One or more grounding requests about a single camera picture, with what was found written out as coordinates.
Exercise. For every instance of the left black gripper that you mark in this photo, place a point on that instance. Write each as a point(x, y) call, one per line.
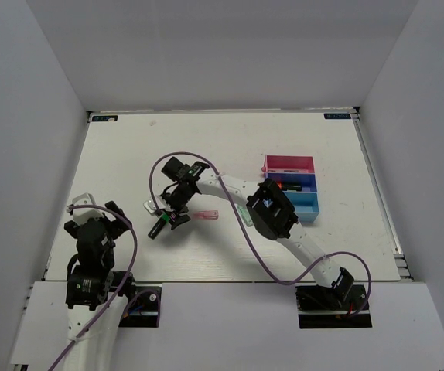
point(117, 225)

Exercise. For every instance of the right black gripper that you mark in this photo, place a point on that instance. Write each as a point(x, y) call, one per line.
point(172, 209)

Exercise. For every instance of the green highlighter marker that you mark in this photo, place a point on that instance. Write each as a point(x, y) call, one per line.
point(162, 220)

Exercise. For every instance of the orange highlighter marker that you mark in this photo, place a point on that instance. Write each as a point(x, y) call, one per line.
point(290, 187)

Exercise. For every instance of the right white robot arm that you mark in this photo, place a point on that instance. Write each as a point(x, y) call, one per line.
point(272, 215)

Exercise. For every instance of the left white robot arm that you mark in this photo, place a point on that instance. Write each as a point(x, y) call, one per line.
point(95, 298)

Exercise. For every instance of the pink correction tape case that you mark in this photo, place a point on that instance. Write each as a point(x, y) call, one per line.
point(206, 215)

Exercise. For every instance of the green correction tape case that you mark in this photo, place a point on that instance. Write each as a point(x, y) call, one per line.
point(244, 214)

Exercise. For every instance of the pink storage bin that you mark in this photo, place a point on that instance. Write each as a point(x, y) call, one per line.
point(304, 164)

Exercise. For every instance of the light blue storage bin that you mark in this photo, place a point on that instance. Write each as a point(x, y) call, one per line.
point(306, 205)

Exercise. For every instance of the dark blue storage bin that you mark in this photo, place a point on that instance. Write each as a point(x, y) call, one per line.
point(306, 180)

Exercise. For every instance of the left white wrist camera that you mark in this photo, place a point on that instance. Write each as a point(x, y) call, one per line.
point(82, 209)

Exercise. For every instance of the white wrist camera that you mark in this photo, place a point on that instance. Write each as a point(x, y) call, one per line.
point(82, 209)
point(155, 206)

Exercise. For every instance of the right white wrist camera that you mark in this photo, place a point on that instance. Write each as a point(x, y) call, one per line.
point(155, 206)

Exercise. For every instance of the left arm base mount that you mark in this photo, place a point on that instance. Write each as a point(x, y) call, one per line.
point(143, 309)

